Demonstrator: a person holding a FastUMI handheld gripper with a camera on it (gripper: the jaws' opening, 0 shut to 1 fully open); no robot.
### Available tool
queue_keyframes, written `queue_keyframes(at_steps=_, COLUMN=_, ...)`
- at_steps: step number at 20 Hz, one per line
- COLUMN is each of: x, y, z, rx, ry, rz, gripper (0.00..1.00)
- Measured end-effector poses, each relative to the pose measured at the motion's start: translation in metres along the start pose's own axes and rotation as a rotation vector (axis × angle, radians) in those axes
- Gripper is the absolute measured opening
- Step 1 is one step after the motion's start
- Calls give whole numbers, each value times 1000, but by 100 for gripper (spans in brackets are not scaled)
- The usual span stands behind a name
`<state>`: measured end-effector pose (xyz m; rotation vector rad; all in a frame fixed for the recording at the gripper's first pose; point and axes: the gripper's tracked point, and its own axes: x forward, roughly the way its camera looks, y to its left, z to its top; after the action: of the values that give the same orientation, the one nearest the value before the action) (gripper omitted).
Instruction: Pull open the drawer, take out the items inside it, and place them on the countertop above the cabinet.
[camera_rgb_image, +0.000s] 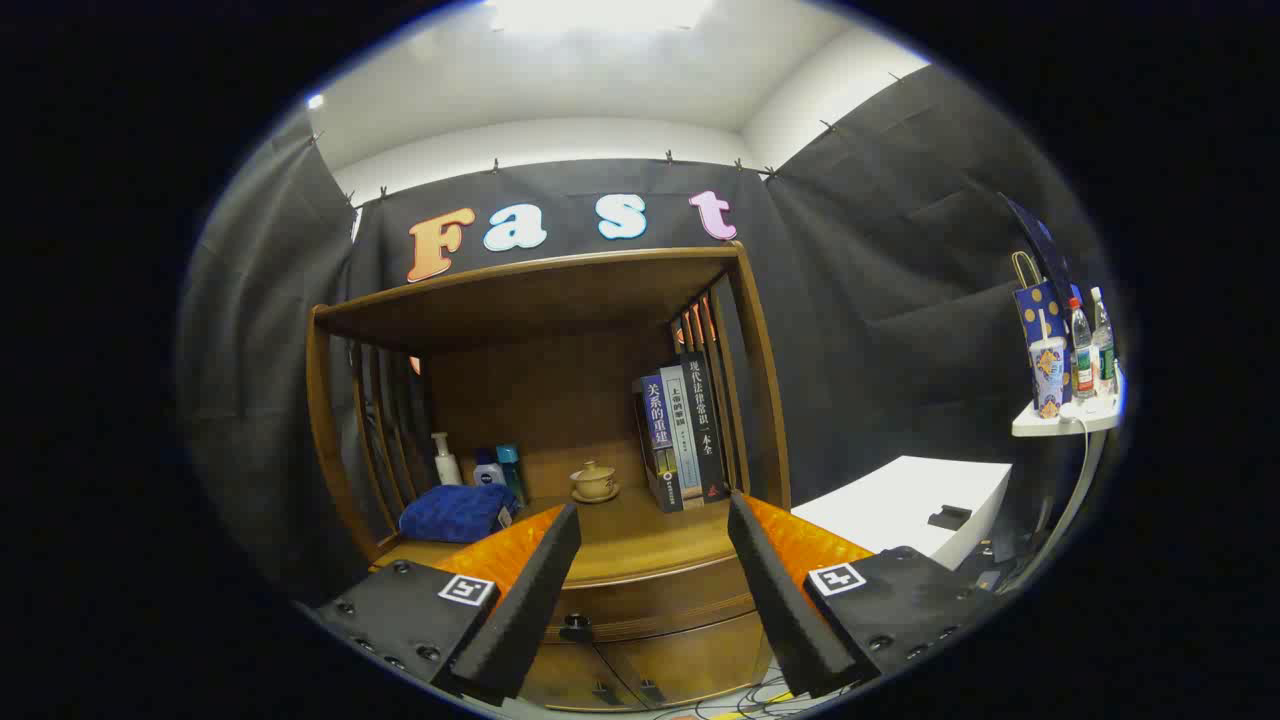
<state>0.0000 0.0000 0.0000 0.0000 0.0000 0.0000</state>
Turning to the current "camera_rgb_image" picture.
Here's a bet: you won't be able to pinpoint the teal bottle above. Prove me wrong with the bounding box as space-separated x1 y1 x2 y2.
496 445 528 506

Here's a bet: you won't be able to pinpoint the beige lidded teacup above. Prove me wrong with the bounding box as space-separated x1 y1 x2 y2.
570 460 621 504

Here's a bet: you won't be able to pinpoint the floor cables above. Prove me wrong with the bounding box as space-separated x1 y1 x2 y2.
690 675 851 720

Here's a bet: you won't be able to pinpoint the red label water bottle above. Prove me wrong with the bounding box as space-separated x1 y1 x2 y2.
1068 297 1096 401

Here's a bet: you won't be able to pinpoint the white cable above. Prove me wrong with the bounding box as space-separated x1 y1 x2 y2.
1000 410 1101 591

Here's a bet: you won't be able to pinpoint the wooden cabinet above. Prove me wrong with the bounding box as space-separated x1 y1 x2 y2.
305 243 793 713

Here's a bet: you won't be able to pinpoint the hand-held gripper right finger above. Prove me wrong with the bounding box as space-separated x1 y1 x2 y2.
727 490 1001 699

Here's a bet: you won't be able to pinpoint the white box cabinet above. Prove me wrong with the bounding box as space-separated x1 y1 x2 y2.
790 456 1013 571

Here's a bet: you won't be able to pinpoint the blue folded towel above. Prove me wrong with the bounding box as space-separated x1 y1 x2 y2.
398 484 519 544

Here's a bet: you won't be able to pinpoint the green label water bottle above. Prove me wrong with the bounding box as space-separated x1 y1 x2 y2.
1090 287 1117 396

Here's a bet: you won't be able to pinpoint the black spine book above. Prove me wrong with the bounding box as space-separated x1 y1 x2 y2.
680 352 729 501

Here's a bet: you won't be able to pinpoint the blue dotted paper bag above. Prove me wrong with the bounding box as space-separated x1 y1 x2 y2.
1012 250 1081 406

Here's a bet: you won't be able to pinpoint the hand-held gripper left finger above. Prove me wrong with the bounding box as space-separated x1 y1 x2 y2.
310 503 583 707

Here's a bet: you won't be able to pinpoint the white wall shelf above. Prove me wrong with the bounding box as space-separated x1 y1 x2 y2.
1012 375 1123 438

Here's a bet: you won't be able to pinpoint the patterned paper cup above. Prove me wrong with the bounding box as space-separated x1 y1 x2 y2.
1030 310 1069 418

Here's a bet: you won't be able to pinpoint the wooden countertop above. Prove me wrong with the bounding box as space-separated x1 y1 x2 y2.
375 487 746 586

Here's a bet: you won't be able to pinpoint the wooden drawer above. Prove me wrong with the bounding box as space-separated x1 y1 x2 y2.
545 555 758 644

